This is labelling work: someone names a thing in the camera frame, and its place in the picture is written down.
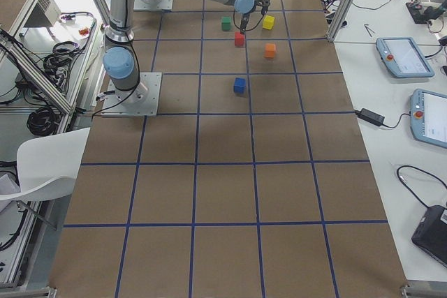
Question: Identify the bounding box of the red wooden block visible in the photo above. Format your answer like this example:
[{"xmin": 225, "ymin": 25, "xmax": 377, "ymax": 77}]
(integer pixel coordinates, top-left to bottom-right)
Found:
[{"xmin": 234, "ymin": 31, "xmax": 245, "ymax": 47}]

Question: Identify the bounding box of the orange wooden block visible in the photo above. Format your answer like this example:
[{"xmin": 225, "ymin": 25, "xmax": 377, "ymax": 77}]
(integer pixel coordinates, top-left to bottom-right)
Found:
[{"xmin": 264, "ymin": 43, "xmax": 277, "ymax": 59}]

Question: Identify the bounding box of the far blue teach pendant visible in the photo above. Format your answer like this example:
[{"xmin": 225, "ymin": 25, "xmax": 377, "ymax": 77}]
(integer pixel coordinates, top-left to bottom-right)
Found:
[{"xmin": 375, "ymin": 37, "xmax": 434, "ymax": 78}]

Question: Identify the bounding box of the black laptop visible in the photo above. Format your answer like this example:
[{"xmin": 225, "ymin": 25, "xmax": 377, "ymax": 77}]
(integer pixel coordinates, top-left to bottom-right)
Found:
[{"xmin": 411, "ymin": 205, "xmax": 446, "ymax": 267}]

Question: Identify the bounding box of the yellow wooden block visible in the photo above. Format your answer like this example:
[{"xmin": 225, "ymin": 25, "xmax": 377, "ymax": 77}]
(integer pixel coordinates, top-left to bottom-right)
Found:
[{"xmin": 262, "ymin": 15, "xmax": 275, "ymax": 31}]

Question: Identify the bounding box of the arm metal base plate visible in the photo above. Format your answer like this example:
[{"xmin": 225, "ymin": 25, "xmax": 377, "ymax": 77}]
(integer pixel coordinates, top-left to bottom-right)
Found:
[
  {"xmin": 133, "ymin": 0, "xmax": 173, "ymax": 12},
  {"xmin": 100, "ymin": 72, "xmax": 162, "ymax": 117}
]

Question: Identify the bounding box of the green wooden block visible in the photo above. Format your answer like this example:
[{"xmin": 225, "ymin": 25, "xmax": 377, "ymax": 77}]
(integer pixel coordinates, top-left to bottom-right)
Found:
[{"xmin": 221, "ymin": 16, "xmax": 232, "ymax": 31}]

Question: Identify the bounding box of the metal hex key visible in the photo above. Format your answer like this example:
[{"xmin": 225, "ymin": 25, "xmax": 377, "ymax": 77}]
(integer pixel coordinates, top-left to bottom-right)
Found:
[{"xmin": 364, "ymin": 24, "xmax": 374, "ymax": 37}]

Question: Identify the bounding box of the blue teach pendant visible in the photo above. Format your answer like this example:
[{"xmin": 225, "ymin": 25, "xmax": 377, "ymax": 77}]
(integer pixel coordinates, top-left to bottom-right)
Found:
[
  {"xmin": 410, "ymin": 89, "xmax": 446, "ymax": 148},
  {"xmin": 375, "ymin": 37, "xmax": 434, "ymax": 78}
]

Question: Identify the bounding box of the black power adapter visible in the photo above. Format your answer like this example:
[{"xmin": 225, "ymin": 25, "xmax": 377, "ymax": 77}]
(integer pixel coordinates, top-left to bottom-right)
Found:
[{"xmin": 355, "ymin": 108, "xmax": 385, "ymax": 126}]

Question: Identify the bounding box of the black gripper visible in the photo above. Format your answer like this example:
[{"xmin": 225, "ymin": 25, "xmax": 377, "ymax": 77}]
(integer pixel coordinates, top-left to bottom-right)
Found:
[{"xmin": 239, "ymin": 0, "xmax": 271, "ymax": 35}]

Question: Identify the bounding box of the near blue teach pendant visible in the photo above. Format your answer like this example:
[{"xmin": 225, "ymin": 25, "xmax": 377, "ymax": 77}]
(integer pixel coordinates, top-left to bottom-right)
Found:
[{"xmin": 410, "ymin": 89, "xmax": 446, "ymax": 148}]

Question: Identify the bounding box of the white plastic chair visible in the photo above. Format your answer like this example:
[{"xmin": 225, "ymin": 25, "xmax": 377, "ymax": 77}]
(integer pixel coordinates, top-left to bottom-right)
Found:
[{"xmin": 1, "ymin": 128, "xmax": 90, "ymax": 230}]

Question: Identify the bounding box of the blue wooden block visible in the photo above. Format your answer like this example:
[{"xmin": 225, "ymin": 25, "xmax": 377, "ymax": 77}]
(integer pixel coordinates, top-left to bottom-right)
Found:
[{"xmin": 233, "ymin": 77, "xmax": 246, "ymax": 94}]

